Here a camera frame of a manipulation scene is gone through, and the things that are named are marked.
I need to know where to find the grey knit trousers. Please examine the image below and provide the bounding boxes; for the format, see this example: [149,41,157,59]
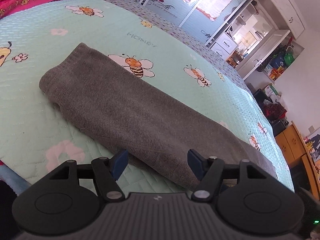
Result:
[39,43,276,190]

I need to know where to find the dark red clothes pile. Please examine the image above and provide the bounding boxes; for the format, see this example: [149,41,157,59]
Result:
[264,103,287,121]

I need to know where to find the mint green quilted bedspread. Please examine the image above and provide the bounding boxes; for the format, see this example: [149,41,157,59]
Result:
[1,0,293,189]

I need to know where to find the wooden desk with drawers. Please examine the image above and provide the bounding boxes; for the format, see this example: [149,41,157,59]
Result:
[275,123,319,199]

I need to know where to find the white drawer cabinet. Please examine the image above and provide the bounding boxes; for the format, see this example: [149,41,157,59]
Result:
[210,33,238,61]

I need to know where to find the sliding door wardrobe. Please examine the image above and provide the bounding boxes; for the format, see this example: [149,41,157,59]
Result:
[139,0,249,44]

